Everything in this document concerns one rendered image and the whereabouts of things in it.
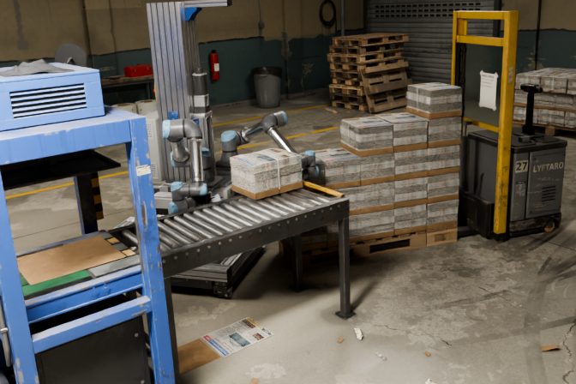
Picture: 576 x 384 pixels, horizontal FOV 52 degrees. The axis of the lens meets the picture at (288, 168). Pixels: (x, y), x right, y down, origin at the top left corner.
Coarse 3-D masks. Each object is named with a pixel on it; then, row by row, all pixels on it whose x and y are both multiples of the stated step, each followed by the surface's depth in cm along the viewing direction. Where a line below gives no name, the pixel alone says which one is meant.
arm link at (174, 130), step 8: (168, 120) 368; (176, 120) 367; (168, 128) 364; (176, 128) 365; (184, 128) 365; (168, 136) 367; (176, 136) 368; (184, 136) 369; (176, 144) 380; (176, 152) 390; (184, 152) 395; (176, 160) 399; (184, 160) 400
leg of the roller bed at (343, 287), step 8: (344, 224) 369; (344, 232) 370; (344, 240) 372; (344, 248) 373; (344, 256) 375; (344, 264) 376; (344, 272) 378; (344, 280) 379; (344, 288) 381; (344, 296) 382; (344, 304) 384; (344, 312) 386
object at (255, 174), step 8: (232, 160) 384; (240, 160) 377; (248, 160) 377; (256, 160) 376; (264, 160) 375; (272, 160) 375; (232, 168) 387; (240, 168) 379; (248, 168) 370; (256, 168) 367; (264, 168) 370; (272, 168) 374; (232, 176) 390; (240, 176) 381; (248, 176) 374; (256, 176) 368; (264, 176) 372; (272, 176) 375; (240, 184) 384; (248, 184) 376; (256, 184) 370; (264, 184) 373; (272, 184) 377; (256, 192) 371
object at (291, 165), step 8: (264, 152) 397; (272, 152) 396; (280, 152) 394; (288, 152) 393; (288, 160) 380; (296, 160) 384; (288, 168) 382; (296, 168) 386; (288, 176) 384; (296, 176) 387
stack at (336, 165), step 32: (320, 160) 446; (352, 160) 448; (384, 160) 456; (416, 160) 465; (320, 192) 446; (352, 192) 454; (384, 192) 462; (416, 192) 471; (352, 224) 462; (384, 224) 470; (416, 224) 479; (288, 256) 467; (320, 256) 475; (352, 256) 470
